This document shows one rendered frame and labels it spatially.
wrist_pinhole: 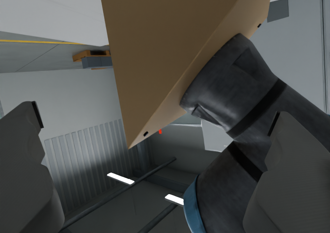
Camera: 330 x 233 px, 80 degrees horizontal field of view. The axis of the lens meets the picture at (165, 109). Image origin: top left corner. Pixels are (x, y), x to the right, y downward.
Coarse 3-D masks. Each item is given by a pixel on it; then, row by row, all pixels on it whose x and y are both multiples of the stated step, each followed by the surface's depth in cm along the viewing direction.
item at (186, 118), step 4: (180, 116) 418; (184, 116) 411; (188, 116) 404; (192, 116) 397; (176, 120) 428; (180, 120) 420; (184, 120) 413; (188, 120) 406; (192, 120) 399; (196, 120) 393; (200, 120) 386
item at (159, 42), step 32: (128, 0) 23; (160, 0) 21; (192, 0) 20; (224, 0) 19; (256, 0) 23; (128, 32) 24; (160, 32) 22; (192, 32) 20; (224, 32) 22; (128, 64) 24; (160, 64) 23; (192, 64) 22; (128, 96) 25; (160, 96) 23; (128, 128) 26; (160, 128) 35
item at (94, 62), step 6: (78, 54) 513; (84, 54) 492; (96, 54) 556; (102, 54) 537; (108, 54) 529; (78, 60) 540; (84, 60) 499; (90, 60) 498; (96, 60) 510; (102, 60) 523; (108, 60) 535; (84, 66) 505; (90, 66) 498; (96, 66) 510; (102, 66) 523; (108, 66) 543
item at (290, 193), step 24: (288, 120) 10; (288, 144) 8; (312, 144) 8; (288, 168) 7; (312, 168) 7; (264, 192) 6; (288, 192) 6; (312, 192) 6; (264, 216) 6; (288, 216) 6; (312, 216) 6
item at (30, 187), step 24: (0, 120) 9; (24, 120) 9; (0, 144) 7; (24, 144) 7; (0, 168) 6; (24, 168) 7; (0, 192) 6; (24, 192) 6; (48, 192) 6; (0, 216) 5; (24, 216) 5; (48, 216) 6
